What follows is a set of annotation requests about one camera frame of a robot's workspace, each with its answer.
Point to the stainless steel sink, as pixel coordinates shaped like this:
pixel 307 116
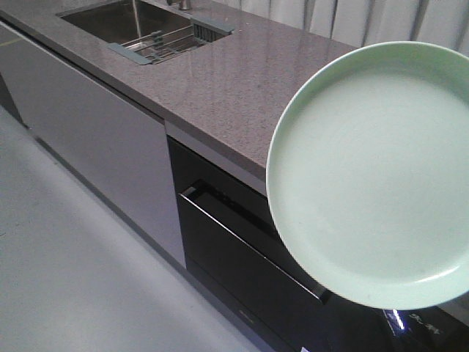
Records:
pixel 123 21

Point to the grey kitchen cabinet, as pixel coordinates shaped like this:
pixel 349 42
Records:
pixel 115 146

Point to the light green round plate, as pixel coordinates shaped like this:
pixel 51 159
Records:
pixel 367 175

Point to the white pleated curtain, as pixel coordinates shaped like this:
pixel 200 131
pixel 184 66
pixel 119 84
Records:
pixel 359 23

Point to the black built-in dishwasher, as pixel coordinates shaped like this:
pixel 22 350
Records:
pixel 233 249

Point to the stainless steel faucet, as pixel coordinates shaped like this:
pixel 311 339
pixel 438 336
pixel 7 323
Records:
pixel 184 5

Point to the grey sink dish rack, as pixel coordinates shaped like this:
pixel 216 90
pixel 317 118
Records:
pixel 163 45

